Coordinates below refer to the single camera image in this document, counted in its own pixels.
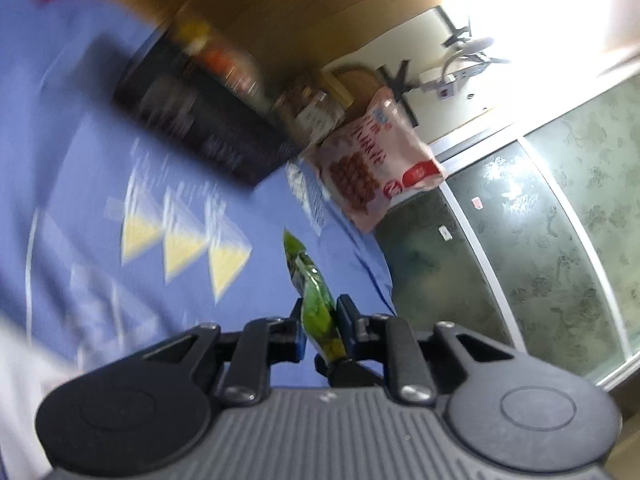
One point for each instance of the frosted glass sliding door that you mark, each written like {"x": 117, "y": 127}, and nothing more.
{"x": 525, "y": 260}

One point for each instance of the clear labelled packet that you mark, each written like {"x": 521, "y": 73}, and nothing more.
{"x": 305, "y": 195}

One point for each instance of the pink snack bag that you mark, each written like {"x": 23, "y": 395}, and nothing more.
{"x": 365, "y": 170}

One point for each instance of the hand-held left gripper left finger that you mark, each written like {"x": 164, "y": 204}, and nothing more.
{"x": 300, "y": 342}

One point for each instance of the white power strip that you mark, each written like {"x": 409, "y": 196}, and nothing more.
{"x": 450, "y": 82}

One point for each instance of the blue bed sheet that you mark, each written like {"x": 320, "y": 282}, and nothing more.
{"x": 75, "y": 135}

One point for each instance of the black printed box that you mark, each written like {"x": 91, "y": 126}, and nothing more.
{"x": 200, "y": 130}

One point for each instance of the black wall bracket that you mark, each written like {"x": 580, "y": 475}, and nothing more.
{"x": 400, "y": 85}
{"x": 460, "y": 37}

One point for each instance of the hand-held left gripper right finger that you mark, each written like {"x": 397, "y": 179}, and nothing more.
{"x": 344, "y": 317}

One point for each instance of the green snack packet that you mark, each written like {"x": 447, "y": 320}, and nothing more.
{"x": 315, "y": 305}

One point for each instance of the white cloth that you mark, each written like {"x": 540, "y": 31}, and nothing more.
{"x": 20, "y": 400}

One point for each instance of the clear triangular sandwich packet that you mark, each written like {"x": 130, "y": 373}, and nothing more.
{"x": 180, "y": 250}
{"x": 137, "y": 230}
{"x": 100, "y": 290}
{"x": 225, "y": 265}

